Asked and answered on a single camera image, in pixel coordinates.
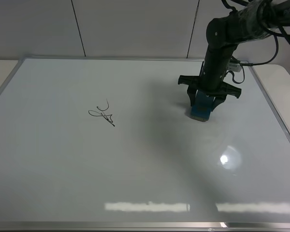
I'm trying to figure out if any white whiteboard with aluminium frame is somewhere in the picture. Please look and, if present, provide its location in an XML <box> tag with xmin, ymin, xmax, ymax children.
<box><xmin>0</xmin><ymin>57</ymin><xmax>290</xmax><ymax>232</ymax></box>

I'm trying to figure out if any black cable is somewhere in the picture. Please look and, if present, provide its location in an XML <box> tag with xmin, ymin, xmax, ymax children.
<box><xmin>221</xmin><ymin>0</ymin><xmax>290</xmax><ymax>85</ymax></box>

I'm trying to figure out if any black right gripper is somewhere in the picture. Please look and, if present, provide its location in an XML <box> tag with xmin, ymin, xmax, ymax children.
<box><xmin>178</xmin><ymin>51</ymin><xmax>242</xmax><ymax>112</ymax></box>

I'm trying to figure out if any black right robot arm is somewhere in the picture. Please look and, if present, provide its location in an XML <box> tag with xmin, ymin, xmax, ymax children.
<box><xmin>178</xmin><ymin>0</ymin><xmax>290</xmax><ymax>120</ymax></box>

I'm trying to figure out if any blue board eraser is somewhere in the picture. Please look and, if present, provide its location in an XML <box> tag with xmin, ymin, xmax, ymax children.
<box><xmin>190</xmin><ymin>90</ymin><xmax>215</xmax><ymax>122</ymax></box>

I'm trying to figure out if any black marker scribble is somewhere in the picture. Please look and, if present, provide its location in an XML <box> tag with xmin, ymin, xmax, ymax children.
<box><xmin>88</xmin><ymin>100</ymin><xmax>115</xmax><ymax>127</ymax></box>

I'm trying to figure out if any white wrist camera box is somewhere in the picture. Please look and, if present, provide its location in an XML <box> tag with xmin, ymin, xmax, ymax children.
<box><xmin>227</xmin><ymin>60</ymin><xmax>242</xmax><ymax>73</ymax></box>

